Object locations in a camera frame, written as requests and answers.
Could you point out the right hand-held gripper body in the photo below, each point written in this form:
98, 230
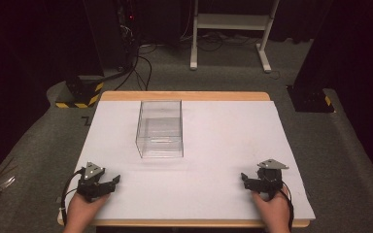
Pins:
267, 179

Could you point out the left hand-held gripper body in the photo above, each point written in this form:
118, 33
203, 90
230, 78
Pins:
91, 181

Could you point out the person's left hand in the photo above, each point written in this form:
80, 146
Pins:
81, 211

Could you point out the person's right hand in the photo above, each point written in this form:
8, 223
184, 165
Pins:
272, 210

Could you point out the white table sheet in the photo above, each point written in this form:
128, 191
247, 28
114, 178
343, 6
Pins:
207, 155

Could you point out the clear plastic box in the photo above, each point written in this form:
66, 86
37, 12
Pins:
159, 128

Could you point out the black and yellow striped base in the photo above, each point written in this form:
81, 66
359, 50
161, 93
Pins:
83, 92

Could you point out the black stand base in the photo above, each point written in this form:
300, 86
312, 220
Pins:
311, 98

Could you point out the wooden table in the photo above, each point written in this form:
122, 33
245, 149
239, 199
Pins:
184, 96

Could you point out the dark equipment tower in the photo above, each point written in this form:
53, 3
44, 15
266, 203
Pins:
123, 29

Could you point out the white metal stand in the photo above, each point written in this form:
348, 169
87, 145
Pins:
231, 22

